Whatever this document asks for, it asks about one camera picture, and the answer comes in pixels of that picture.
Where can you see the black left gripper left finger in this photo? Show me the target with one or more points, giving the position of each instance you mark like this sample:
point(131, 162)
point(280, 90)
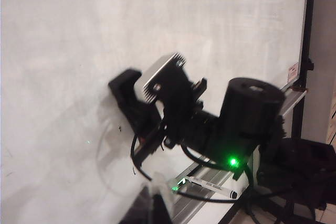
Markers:
point(141, 208)

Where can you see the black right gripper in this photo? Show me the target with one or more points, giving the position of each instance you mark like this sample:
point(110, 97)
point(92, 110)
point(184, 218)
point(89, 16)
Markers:
point(189, 132)

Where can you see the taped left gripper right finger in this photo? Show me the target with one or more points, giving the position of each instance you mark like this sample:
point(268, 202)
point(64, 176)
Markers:
point(162, 203)

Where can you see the black magnetic whiteboard eraser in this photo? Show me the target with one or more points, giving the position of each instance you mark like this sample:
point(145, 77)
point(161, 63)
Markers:
point(122, 85)

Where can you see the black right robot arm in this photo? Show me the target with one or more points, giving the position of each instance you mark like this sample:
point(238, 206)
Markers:
point(249, 108)

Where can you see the aluminium whiteboard pen tray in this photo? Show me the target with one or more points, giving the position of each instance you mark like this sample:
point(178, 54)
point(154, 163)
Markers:
point(210, 182)

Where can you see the white marker pen black cap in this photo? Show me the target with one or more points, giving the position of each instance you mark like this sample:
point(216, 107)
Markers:
point(210, 184)

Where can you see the red white label sticker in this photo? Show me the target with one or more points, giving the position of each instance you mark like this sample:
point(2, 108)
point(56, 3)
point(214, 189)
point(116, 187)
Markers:
point(293, 72)

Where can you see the black wrist camera silver heatsink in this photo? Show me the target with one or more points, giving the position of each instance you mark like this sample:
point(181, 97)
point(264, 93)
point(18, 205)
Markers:
point(162, 74)

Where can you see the white whiteboard aluminium frame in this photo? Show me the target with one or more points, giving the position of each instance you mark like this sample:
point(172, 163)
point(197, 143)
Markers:
point(78, 37)

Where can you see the black whiteboard stand post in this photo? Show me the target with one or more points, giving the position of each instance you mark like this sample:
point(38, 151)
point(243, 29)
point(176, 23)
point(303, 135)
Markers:
point(307, 37)

